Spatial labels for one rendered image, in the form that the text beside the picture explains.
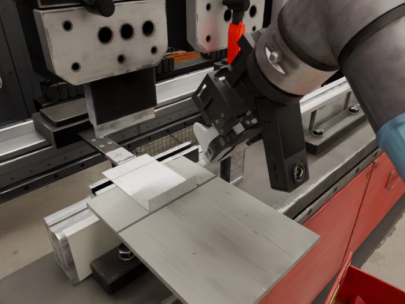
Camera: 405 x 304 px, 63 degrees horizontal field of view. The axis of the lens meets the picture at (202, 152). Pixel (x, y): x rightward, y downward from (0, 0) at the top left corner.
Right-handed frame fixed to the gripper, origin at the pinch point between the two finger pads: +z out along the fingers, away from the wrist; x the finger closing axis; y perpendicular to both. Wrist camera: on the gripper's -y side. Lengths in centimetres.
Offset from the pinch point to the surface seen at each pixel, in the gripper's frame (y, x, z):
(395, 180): -33, -92, 41
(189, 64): 37, -36, 36
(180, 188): -1.1, 6.6, 1.1
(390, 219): -61, -134, 86
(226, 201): -6.0, 2.4, -0.7
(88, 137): 17.7, 9.6, 17.4
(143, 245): -5.2, 15.7, -0.9
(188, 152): 4.7, -1.9, 8.5
